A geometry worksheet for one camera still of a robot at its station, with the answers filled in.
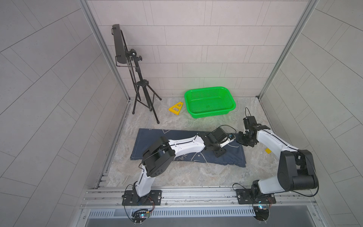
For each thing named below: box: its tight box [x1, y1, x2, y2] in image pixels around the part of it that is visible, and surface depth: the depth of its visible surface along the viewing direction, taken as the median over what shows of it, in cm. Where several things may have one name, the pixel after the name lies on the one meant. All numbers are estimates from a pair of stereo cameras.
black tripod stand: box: [129, 48, 162, 125], surface depth 92 cm
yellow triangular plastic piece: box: [168, 101, 184, 116], surface depth 111 cm
